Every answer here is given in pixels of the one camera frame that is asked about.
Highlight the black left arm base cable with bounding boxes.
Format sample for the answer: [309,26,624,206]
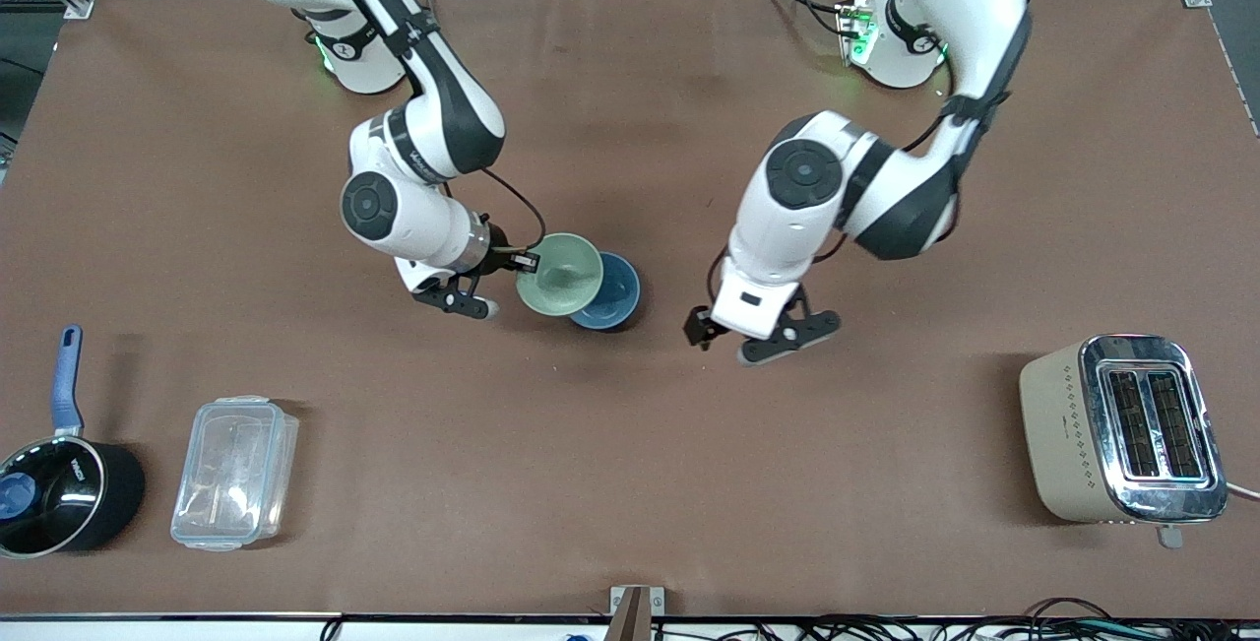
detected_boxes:
[755,0,850,37]

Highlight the brown wooden post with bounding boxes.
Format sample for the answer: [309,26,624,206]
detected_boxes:
[604,588,652,641]

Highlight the metal table edge bracket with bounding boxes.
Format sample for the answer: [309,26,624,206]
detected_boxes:
[609,585,666,618]

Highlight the clear plastic lidded container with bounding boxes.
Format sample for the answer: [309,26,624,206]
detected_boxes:
[170,395,300,552]

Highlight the black saucepan with blue handle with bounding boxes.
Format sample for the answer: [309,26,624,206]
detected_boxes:
[0,325,147,560]

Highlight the blue bowl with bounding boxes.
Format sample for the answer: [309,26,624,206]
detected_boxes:
[569,252,642,332]

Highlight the light green bowl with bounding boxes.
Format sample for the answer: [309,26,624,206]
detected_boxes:
[516,232,604,318]

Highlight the tangled black floor cables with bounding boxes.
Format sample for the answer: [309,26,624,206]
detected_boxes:
[650,597,1260,641]

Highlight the brown table cloth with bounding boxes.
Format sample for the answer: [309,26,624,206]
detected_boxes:
[0,0,1260,618]

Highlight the glass lid with blue knob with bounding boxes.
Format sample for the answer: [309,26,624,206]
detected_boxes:
[0,438,105,557]

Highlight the beige and chrome toaster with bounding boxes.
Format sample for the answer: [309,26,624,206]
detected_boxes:
[1019,333,1230,550]

